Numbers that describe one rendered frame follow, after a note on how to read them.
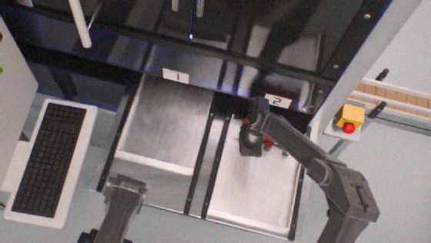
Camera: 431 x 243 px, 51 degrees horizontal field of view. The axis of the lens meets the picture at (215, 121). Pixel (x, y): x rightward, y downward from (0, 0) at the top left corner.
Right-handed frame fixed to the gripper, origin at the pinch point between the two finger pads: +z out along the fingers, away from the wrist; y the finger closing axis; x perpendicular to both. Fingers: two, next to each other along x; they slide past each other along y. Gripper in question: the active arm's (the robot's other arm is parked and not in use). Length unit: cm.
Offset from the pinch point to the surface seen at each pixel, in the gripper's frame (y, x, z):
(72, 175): -6, 58, 12
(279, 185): -10.7, -11.3, 3.7
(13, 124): 8, 77, 3
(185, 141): 4.1, 20.1, 4.0
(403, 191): 13, -101, 92
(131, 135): 5.8, 38.3, 4.0
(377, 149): 37, -90, 92
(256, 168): -5.0, -3.8, 3.8
